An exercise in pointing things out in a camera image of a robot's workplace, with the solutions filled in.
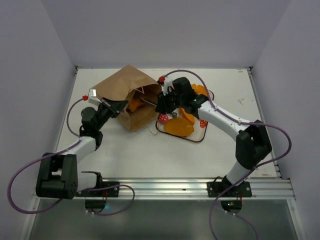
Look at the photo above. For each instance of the brown paper bag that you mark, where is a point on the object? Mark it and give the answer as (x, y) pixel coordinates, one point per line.
(133, 85)

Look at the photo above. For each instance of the oval orange fake loaf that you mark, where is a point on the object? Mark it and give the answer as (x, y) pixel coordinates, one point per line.
(180, 127)

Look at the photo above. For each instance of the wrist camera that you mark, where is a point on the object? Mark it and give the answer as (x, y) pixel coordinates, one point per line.
(92, 97)
(166, 83)

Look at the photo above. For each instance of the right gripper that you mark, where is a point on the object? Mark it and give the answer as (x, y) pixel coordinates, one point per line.
(163, 104)

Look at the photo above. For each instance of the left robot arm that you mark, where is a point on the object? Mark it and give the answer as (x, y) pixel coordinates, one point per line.
(59, 177)

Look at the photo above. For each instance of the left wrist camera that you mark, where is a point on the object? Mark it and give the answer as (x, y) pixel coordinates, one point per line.
(92, 97)

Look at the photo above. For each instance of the strawberry print tray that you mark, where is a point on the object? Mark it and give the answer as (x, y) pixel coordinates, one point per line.
(200, 127)

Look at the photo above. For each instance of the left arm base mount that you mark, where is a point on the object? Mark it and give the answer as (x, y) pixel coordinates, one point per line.
(96, 201)

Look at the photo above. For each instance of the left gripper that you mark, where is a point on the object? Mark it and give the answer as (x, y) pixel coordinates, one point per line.
(114, 107)

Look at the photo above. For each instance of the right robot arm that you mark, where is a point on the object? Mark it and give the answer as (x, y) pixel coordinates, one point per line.
(252, 143)

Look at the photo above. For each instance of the metal tongs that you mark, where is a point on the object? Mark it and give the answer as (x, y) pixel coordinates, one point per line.
(173, 114)

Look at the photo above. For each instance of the orange fake baguette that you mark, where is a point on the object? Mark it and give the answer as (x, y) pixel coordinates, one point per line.
(187, 116)

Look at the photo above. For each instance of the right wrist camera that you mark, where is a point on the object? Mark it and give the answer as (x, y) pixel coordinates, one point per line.
(166, 83)

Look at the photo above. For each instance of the aluminium frame rail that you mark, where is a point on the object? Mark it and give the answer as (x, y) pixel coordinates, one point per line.
(202, 189)

